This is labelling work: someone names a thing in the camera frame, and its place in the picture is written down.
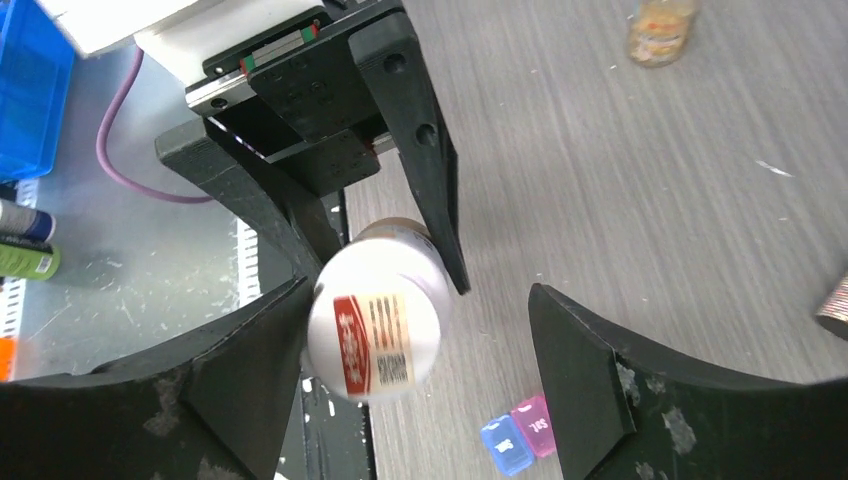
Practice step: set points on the blue plastic storage bin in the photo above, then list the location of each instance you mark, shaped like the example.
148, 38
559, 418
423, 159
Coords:
36, 66

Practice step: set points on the pink blue weekly pill organizer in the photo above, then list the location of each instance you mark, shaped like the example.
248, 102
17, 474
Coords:
515, 440

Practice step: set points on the small amber pill bottle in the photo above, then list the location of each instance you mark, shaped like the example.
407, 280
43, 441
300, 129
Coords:
659, 31

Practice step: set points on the white vitamin pill bottle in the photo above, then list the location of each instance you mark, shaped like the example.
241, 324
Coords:
376, 323

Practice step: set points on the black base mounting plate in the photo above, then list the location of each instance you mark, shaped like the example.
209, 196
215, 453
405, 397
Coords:
327, 437

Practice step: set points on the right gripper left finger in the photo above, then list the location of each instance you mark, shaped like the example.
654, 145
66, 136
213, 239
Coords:
212, 403

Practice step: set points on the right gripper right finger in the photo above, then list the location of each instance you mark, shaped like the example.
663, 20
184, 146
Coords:
623, 406

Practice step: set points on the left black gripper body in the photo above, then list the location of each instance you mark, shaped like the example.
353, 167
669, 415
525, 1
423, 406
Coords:
292, 104

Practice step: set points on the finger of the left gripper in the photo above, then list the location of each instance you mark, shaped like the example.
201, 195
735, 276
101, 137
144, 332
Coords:
388, 55
289, 217

